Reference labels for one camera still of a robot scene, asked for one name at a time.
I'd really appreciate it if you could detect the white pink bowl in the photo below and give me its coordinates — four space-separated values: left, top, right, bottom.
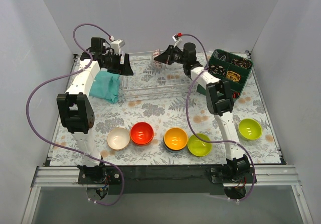
107 127 131 151

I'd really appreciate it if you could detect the lime green bowl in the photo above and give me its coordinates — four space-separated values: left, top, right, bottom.
188 135 212 157
238 119 262 141

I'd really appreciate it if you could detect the blue patterned bowl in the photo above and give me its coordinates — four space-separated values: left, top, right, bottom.
151 49 162 70

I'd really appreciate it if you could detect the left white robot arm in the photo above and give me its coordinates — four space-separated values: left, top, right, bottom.
57 37 133 184

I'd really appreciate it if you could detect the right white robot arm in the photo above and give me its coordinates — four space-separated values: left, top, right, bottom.
153 42 250 183

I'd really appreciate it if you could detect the teal cloth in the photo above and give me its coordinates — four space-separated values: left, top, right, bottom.
89 71 120 103

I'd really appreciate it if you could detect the green compartment organizer tray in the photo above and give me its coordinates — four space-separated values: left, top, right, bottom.
208 49 253 101

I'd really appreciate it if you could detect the red orange bowl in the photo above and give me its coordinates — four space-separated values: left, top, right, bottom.
130 122 154 146

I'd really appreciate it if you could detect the floral table mat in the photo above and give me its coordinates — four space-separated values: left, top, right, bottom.
48 70 281 166

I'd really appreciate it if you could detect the yellow orange bowl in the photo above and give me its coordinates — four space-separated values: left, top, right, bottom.
164 128 188 153

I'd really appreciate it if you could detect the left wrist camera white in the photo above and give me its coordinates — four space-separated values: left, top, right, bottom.
110 39 125 55

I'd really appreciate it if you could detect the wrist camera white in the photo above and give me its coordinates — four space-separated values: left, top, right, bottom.
172 33 182 47
110 39 125 55

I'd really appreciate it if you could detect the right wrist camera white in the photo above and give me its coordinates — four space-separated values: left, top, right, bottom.
172 33 182 47

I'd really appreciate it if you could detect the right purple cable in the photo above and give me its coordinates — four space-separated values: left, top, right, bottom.
179 33 256 202

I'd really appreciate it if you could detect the white wire dish rack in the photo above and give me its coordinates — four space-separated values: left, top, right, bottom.
121 49 192 101

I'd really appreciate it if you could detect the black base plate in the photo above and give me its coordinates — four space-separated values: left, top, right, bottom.
77 164 254 195

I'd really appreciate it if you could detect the aluminium frame rail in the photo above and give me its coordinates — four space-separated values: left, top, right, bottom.
22 165 312 223

